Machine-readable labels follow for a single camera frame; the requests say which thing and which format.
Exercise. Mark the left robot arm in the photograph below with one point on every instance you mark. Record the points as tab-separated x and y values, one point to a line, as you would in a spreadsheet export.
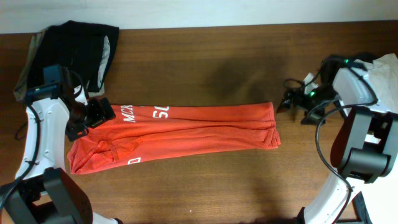
42	191

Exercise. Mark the red printed t-shirt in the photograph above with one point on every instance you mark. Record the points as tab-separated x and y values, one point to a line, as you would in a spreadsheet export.
147	133

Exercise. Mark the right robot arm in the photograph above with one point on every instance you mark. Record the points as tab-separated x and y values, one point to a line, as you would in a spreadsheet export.
365	148

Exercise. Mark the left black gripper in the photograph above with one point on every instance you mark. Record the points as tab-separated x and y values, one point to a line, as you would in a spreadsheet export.
100	117

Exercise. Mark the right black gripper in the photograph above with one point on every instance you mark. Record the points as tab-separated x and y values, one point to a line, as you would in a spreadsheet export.
300	101

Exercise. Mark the folded black garment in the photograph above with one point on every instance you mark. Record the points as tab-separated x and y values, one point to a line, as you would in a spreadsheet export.
87	49

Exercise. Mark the white garment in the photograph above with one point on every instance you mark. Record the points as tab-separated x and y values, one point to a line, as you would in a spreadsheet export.
380	197

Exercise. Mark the folded beige garment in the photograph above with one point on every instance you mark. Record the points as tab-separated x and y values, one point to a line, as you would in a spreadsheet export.
22	84

